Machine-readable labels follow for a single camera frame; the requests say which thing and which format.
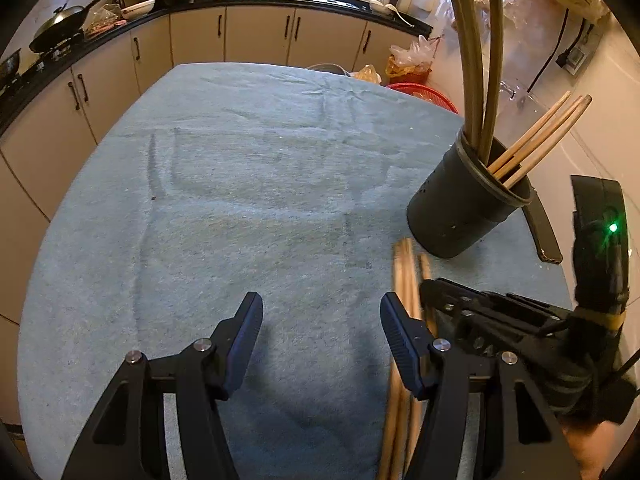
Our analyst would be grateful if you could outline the black power cable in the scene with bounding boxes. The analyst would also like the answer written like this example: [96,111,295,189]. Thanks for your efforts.
[526,7,587,92]

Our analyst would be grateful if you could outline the wall power outlet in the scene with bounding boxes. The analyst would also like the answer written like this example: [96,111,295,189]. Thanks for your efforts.
[556,42,601,77]

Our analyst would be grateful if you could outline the orange plastic bags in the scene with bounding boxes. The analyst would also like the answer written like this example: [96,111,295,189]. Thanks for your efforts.
[387,35,434,84]

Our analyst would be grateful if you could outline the beige lower kitchen cabinets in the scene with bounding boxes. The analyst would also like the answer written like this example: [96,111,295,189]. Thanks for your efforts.
[0,0,431,326]

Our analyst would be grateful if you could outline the black wok with lid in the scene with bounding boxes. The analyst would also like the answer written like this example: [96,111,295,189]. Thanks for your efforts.
[28,0,119,54]

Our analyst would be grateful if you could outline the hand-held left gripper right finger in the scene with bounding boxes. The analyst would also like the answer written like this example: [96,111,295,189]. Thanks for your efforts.
[380,293,583,480]

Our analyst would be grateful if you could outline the black gas stove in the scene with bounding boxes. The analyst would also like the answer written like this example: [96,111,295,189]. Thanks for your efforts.
[0,35,87,92]

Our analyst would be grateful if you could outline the red plastic basket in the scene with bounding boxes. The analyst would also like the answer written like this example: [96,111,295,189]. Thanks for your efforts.
[387,82,459,114]

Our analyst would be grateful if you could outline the black smartphone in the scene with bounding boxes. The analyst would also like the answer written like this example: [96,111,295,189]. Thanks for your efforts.
[522,200,564,264]

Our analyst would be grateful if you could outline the steel cooking pot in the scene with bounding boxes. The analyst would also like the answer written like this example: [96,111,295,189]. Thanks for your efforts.
[0,48,24,87]

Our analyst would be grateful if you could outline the white round container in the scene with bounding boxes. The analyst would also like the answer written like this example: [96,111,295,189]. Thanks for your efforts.
[305,62,352,76]

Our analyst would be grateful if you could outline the black kitchen countertop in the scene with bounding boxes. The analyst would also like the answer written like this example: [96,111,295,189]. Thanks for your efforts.
[0,0,434,137]

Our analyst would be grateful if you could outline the bunch of wooden chopsticks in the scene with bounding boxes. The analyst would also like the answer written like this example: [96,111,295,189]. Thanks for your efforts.
[442,0,593,188]

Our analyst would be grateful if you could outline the wide white bowl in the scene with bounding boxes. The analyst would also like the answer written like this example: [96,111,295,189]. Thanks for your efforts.
[121,0,156,21]

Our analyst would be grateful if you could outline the person's right hand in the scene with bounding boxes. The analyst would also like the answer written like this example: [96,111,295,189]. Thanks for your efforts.
[561,412,621,480]

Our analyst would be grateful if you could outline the blue towel table cover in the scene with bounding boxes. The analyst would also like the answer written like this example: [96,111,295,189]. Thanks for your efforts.
[17,62,573,480]

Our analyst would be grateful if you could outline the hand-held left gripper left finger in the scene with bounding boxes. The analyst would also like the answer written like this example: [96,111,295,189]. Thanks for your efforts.
[60,291,264,480]

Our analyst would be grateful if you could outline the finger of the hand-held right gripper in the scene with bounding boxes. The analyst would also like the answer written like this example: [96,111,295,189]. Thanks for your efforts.
[434,277,576,333]
[419,281,506,358]

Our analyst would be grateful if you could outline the white ladle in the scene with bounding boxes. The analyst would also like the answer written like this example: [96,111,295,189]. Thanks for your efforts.
[371,2,417,29]

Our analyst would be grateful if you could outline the clear glass pitcher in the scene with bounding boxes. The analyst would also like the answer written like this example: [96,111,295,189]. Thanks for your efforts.
[500,77,556,133]

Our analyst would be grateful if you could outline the clear bag with pink contents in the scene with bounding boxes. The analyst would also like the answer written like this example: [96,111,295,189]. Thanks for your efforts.
[85,4,127,37]

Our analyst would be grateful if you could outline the black cylindrical utensil holder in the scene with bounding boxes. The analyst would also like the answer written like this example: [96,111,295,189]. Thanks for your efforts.
[406,127,533,259]

